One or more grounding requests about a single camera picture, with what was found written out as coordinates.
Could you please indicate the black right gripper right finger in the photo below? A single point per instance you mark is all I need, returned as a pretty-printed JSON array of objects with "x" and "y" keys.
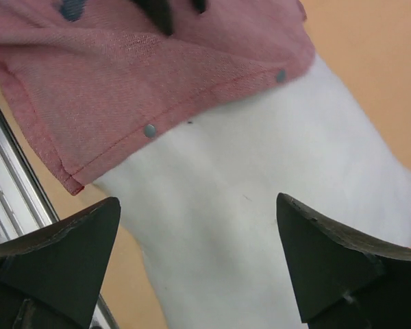
[{"x": 342, "y": 277}]

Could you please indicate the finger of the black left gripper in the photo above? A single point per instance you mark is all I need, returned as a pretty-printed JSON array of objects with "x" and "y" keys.
[{"x": 163, "y": 13}]

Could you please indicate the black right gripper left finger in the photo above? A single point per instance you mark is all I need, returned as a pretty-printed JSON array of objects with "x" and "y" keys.
[{"x": 52, "y": 277}]

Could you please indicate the pink pillowcase with dark print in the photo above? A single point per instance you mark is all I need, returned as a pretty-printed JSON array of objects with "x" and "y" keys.
[{"x": 91, "y": 82}]

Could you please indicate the white pillow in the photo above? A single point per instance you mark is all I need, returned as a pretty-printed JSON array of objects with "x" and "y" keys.
[{"x": 201, "y": 199}]

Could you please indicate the aluminium frame rail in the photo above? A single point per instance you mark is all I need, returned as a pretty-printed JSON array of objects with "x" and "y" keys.
[{"x": 25, "y": 207}]

